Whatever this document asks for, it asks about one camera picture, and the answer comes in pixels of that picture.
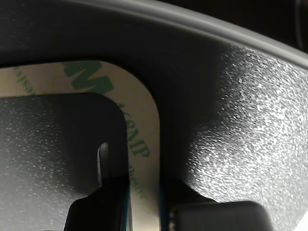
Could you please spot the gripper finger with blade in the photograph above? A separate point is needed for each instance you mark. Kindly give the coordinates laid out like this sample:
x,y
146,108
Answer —
x,y
96,214

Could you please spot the tan adhesive backing strip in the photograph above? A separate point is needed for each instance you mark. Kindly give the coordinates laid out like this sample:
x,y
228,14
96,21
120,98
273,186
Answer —
x,y
144,120

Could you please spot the gray flat textured plate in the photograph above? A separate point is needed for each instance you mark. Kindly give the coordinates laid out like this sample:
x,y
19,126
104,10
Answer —
x,y
252,120

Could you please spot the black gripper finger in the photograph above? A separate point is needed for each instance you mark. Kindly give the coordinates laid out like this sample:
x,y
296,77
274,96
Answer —
x,y
211,216

